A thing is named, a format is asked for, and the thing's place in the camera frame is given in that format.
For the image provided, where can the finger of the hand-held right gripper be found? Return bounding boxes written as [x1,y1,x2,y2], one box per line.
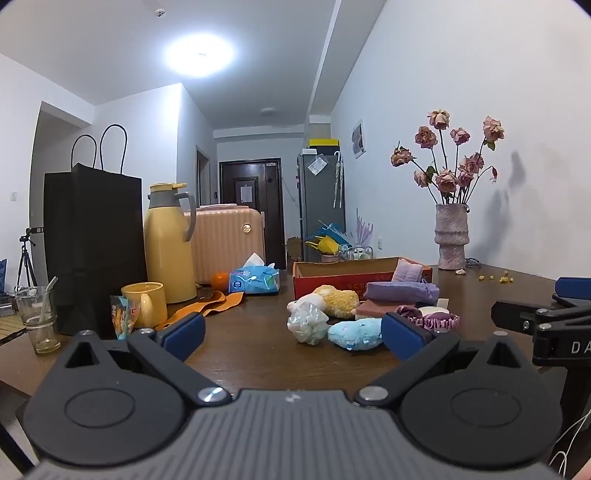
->
[491,300,561,333]
[553,277,591,305]

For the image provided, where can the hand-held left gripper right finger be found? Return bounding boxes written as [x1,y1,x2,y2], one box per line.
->
[355,312,536,409]

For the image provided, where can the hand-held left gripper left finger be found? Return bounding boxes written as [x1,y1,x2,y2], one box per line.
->
[58,312,234,408]

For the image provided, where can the pink and brown sponge block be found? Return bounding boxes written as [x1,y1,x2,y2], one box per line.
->
[355,300,402,320]

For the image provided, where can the light blue plush toy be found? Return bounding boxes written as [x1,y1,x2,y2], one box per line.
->
[328,318,384,352]

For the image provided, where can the purple towel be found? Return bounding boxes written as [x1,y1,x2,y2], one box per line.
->
[364,281,440,305]

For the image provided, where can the white and yellow plush sheep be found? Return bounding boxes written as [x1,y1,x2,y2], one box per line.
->
[287,285,360,320]

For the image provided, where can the red cardboard box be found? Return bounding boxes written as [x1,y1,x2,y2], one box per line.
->
[293,257,433,301]

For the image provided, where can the white mesh bath ball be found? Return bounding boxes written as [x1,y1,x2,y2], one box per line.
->
[287,305,329,345]

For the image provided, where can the blue soft tissue pack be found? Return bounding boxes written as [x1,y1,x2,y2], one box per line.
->
[229,253,281,295]

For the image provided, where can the light purple scrunchie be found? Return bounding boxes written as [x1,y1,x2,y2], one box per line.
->
[418,311,460,332]

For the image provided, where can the small white pad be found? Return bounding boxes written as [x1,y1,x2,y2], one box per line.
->
[418,299,450,317]

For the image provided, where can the yellow mug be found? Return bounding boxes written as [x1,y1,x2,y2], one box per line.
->
[121,282,168,329]

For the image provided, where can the colourful snack packet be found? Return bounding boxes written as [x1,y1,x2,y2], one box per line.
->
[110,295,141,340]

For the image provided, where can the yellow thermos jug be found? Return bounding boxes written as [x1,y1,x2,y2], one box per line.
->
[143,183,198,304]

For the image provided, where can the pink ribbed suitcase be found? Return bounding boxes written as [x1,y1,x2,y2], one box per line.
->
[184,205,266,285]

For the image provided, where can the pink ribbed vase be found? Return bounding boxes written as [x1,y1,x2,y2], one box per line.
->
[434,203,471,271]

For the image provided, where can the blue and yellow bag pile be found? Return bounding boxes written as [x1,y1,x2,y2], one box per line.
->
[305,222,354,257]

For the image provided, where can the black paper bag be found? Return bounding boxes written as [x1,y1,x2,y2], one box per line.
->
[43,124,148,337]

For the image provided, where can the white spoon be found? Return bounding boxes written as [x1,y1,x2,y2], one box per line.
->
[39,276,58,324]

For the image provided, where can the clear drinking glass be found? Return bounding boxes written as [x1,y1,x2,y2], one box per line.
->
[15,286,62,354]

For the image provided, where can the dried pink roses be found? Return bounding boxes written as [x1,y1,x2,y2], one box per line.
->
[391,109,505,206]

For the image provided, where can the dark brown entrance door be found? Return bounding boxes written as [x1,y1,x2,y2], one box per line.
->
[219,159,283,264]

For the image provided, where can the grey refrigerator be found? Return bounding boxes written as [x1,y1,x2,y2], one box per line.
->
[297,151,346,261]

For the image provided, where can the white folded umbrella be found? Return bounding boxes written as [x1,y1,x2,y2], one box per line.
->
[333,150,345,208]

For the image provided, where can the round ceiling light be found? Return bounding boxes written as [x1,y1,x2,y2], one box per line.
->
[165,34,235,78]

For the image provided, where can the thin white cables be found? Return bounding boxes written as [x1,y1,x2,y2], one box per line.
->
[549,408,591,476]

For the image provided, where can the wire storage rack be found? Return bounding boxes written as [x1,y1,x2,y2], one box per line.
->
[339,244,374,261]

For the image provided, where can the black camera tripod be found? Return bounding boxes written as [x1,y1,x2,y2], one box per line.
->
[16,226,44,289]

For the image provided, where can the wall picture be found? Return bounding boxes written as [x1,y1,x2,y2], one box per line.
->
[351,119,368,160]

